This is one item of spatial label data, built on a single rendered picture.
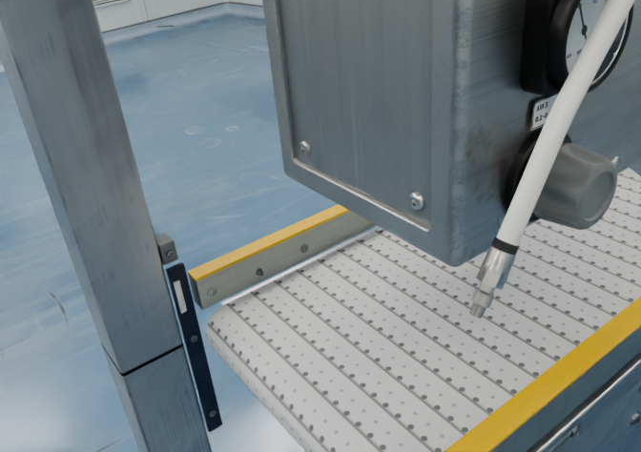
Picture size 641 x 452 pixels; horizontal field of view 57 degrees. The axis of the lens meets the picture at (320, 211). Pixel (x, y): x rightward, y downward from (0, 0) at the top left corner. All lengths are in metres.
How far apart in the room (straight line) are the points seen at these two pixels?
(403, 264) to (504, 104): 0.40
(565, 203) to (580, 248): 0.42
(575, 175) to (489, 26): 0.06
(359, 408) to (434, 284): 0.16
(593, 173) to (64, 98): 0.35
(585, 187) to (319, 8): 0.11
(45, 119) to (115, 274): 0.14
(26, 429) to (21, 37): 1.40
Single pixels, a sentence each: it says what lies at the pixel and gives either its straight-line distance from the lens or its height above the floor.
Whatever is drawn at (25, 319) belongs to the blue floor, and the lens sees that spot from 2.13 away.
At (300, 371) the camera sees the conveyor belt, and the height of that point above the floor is 0.82.
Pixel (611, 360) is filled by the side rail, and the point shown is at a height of 0.84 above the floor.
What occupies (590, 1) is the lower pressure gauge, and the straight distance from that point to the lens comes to 0.19.
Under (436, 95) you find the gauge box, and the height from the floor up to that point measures 1.09.
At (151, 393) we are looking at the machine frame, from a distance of 0.59.
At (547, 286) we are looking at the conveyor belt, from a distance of 0.56.
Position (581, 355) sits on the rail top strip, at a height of 0.85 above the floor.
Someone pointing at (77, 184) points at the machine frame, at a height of 0.96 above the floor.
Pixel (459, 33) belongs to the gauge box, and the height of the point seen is 1.10.
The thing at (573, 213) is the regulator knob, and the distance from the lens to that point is 0.20.
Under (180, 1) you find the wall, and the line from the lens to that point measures 6.15.
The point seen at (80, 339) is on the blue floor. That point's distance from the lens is 1.96.
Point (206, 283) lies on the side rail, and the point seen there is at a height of 0.84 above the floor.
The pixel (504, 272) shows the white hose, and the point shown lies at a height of 1.05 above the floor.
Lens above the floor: 1.14
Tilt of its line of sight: 30 degrees down
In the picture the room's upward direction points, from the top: 6 degrees counter-clockwise
